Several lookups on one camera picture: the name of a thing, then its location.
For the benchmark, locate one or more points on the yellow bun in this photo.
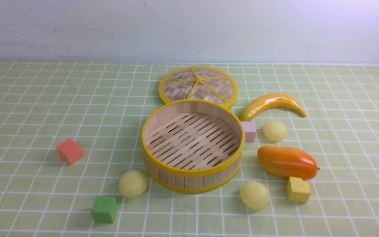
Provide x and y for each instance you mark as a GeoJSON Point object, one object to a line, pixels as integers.
{"type": "Point", "coordinates": [255, 195]}
{"type": "Point", "coordinates": [275, 130]}
{"type": "Point", "coordinates": [133, 184]}

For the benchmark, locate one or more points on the bamboo steamer tray yellow rim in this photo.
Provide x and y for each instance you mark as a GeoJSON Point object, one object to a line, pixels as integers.
{"type": "Point", "coordinates": [192, 146]}

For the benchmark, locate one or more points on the woven bamboo steamer lid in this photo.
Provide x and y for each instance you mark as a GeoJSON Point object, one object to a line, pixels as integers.
{"type": "Point", "coordinates": [201, 83]}

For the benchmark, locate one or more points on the pink foam cube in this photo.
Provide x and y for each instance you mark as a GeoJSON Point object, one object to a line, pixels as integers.
{"type": "Point", "coordinates": [250, 131]}

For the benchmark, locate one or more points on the yellow plastic banana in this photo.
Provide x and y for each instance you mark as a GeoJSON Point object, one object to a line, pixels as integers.
{"type": "Point", "coordinates": [271, 101]}

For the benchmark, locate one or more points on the orange plastic mango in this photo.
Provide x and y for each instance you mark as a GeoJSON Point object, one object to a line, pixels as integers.
{"type": "Point", "coordinates": [287, 162]}

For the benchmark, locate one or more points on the red foam cube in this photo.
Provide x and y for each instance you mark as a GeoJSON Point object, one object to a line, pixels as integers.
{"type": "Point", "coordinates": [70, 151]}

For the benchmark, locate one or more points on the green foam cube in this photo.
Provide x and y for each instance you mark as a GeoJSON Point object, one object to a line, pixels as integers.
{"type": "Point", "coordinates": [104, 209]}

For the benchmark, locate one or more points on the yellow foam cube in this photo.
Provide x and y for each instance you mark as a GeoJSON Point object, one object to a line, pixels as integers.
{"type": "Point", "coordinates": [298, 190]}

